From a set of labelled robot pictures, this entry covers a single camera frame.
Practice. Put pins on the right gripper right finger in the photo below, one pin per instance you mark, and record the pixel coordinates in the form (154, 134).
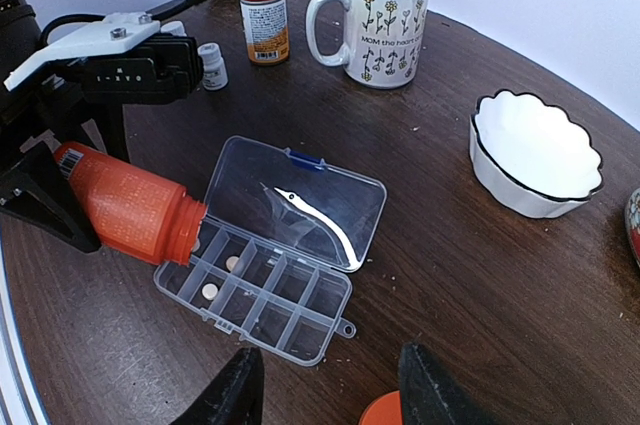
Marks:
(430, 395)

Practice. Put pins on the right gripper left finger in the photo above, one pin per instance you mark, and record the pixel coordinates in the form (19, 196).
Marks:
(234, 396)

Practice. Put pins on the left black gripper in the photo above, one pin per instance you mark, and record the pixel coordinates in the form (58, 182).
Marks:
(33, 188)

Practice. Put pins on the orange bottle cap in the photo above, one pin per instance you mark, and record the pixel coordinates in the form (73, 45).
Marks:
(384, 410)

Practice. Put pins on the clear plastic pill organizer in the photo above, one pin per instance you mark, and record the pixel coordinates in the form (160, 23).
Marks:
(300, 227)

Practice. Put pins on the grey-capped orange pill bottle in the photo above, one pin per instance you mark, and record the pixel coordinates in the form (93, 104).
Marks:
(265, 27)

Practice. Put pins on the small white bottle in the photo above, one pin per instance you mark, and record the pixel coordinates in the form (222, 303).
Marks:
(214, 69)
(175, 28)

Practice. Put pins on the beige round pill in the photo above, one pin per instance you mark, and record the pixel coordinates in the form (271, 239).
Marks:
(231, 262)
(209, 291)

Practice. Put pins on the white scalloped dish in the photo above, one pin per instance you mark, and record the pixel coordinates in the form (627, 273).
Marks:
(531, 157)

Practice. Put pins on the red saucer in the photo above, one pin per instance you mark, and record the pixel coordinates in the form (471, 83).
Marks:
(632, 223)

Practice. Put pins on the yellow-inside patterned mug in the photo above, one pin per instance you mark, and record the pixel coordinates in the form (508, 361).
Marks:
(382, 40)

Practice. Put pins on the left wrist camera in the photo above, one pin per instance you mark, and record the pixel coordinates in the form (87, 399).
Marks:
(123, 58)

